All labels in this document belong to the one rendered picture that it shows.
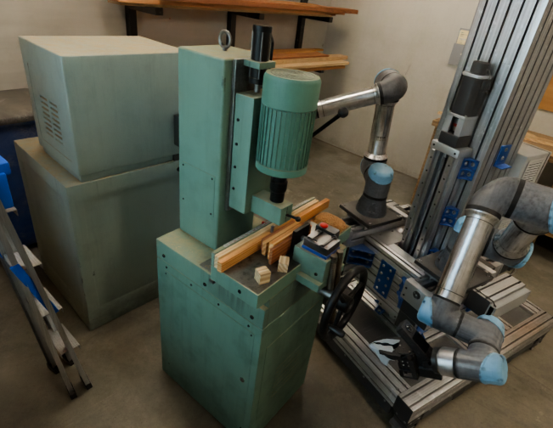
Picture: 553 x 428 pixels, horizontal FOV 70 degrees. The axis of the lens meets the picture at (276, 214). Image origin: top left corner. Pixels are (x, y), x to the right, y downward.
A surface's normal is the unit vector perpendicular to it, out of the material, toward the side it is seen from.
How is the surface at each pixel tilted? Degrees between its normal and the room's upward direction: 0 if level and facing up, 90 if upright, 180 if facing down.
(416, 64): 90
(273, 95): 90
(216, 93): 90
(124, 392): 0
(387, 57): 90
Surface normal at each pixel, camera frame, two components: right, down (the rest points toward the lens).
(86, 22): 0.72, 0.42
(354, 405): 0.11, -0.86
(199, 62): -0.62, 0.33
